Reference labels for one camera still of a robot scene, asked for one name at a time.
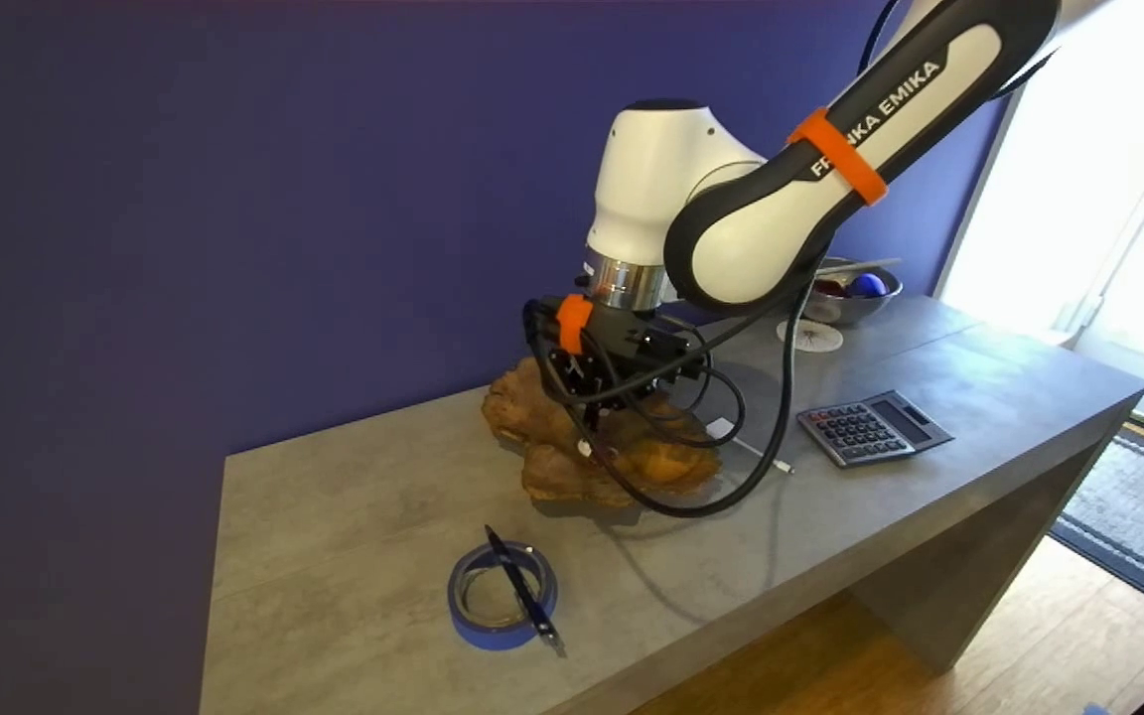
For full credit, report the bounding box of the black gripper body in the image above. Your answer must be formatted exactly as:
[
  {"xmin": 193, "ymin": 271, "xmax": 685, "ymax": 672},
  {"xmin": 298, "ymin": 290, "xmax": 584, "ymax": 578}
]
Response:
[{"xmin": 523, "ymin": 294, "xmax": 703, "ymax": 420}]

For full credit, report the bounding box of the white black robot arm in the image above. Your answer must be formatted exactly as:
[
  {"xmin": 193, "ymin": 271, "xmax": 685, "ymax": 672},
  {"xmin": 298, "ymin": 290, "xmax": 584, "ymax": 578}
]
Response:
[{"xmin": 523, "ymin": 0, "xmax": 1091, "ymax": 418}]

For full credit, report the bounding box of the brown wooden slab plate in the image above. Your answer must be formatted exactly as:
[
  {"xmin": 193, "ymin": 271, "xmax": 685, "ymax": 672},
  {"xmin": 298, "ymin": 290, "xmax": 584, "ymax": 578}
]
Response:
[{"xmin": 482, "ymin": 358, "xmax": 720, "ymax": 512}]

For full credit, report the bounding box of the white circular coaster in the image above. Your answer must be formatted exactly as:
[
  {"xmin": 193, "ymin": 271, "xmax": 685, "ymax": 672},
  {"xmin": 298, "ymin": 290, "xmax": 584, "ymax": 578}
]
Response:
[{"xmin": 780, "ymin": 321, "xmax": 848, "ymax": 354}]

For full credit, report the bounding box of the blue object in bowl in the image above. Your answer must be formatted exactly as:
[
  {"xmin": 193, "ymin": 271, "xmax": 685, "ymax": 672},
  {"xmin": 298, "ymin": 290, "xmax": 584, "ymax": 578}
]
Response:
[{"xmin": 853, "ymin": 276, "xmax": 890, "ymax": 298}]

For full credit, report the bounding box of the white spoon-shaped adapter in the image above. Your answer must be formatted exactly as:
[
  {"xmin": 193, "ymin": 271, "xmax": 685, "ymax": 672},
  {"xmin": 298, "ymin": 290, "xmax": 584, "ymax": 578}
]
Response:
[{"xmin": 706, "ymin": 418, "xmax": 792, "ymax": 472}]

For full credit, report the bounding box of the black pen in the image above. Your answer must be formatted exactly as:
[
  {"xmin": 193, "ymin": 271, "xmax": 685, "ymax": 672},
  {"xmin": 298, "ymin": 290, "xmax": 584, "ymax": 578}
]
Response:
[{"xmin": 486, "ymin": 526, "xmax": 564, "ymax": 657}]

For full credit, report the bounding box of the grey calculator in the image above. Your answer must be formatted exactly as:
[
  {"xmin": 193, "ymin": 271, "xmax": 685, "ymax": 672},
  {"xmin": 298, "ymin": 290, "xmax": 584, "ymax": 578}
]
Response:
[{"xmin": 797, "ymin": 391, "xmax": 948, "ymax": 469}]

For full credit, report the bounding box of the blue tape roll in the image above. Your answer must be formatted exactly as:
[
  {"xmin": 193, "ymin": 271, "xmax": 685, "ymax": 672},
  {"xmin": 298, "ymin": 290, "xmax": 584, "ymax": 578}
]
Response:
[{"xmin": 444, "ymin": 539, "xmax": 560, "ymax": 651}]

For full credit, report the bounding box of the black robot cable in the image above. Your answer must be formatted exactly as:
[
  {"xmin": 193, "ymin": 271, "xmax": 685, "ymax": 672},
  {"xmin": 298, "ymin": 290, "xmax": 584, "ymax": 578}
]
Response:
[{"xmin": 523, "ymin": 271, "xmax": 824, "ymax": 519}]

